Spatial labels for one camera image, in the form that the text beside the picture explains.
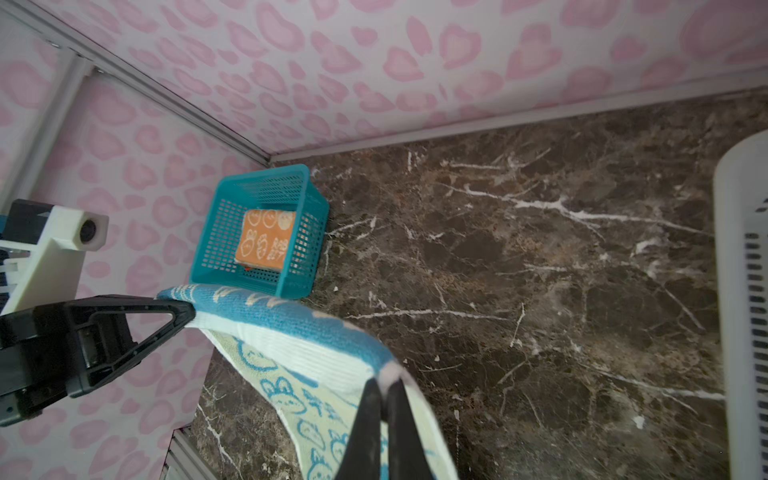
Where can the white plastic basket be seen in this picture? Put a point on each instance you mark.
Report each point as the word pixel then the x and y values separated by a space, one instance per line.
pixel 740 220

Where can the blue patterned towel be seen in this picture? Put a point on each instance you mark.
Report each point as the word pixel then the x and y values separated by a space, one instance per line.
pixel 311 367

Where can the left corner aluminium post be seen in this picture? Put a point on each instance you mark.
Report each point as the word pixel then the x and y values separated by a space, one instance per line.
pixel 52 28

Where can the orange patterned towel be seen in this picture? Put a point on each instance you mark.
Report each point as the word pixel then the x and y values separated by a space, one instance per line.
pixel 265 238

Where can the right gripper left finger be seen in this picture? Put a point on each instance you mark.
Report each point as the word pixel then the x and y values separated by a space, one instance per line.
pixel 362 457

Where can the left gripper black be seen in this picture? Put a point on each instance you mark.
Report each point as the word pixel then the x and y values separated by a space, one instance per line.
pixel 36 360

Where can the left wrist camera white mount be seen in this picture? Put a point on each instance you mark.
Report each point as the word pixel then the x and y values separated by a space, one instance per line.
pixel 46 245

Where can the left diagonal aluminium strut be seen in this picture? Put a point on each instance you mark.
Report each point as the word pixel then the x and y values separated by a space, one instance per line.
pixel 72 70

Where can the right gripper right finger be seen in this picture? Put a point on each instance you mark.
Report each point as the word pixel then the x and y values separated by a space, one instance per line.
pixel 406 458

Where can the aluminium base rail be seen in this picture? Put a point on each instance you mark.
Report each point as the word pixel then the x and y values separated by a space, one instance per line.
pixel 183 461

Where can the teal plastic basket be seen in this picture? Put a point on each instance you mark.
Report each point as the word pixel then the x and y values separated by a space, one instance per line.
pixel 286 188

